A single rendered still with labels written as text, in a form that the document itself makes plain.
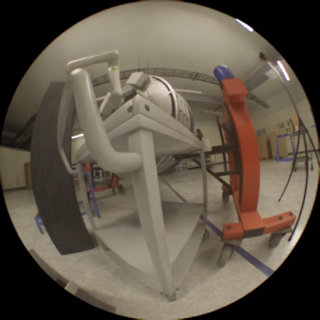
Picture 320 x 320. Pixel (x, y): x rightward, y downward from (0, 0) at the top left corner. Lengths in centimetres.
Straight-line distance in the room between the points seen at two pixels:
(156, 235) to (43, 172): 73
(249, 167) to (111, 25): 390
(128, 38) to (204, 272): 431
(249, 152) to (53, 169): 112
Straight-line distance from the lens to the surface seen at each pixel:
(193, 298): 61
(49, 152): 77
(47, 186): 78
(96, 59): 110
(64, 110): 21
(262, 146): 658
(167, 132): 17
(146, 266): 35
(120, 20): 366
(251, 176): 59
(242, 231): 54
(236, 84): 60
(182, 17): 377
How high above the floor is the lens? 59
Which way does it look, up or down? 2 degrees up
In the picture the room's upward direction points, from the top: 7 degrees counter-clockwise
